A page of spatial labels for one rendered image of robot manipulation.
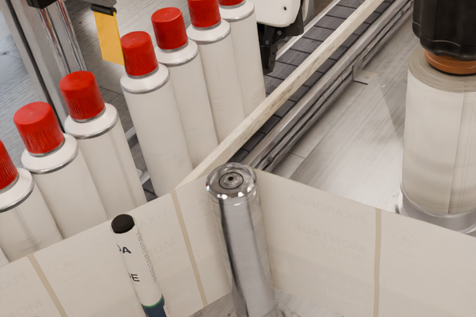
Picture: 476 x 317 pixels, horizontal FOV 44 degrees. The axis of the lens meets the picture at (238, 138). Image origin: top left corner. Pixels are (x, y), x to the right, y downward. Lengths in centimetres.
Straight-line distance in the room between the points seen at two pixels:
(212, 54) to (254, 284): 28
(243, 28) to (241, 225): 32
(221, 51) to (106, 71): 43
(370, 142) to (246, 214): 33
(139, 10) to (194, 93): 61
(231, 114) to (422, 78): 27
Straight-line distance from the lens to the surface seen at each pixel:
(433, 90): 52
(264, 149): 74
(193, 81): 64
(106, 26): 58
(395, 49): 100
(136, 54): 58
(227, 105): 70
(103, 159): 57
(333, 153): 72
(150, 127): 62
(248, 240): 45
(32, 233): 54
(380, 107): 79
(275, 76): 86
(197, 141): 68
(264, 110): 74
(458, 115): 52
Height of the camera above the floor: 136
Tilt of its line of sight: 39 degrees down
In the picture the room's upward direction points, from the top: 10 degrees counter-clockwise
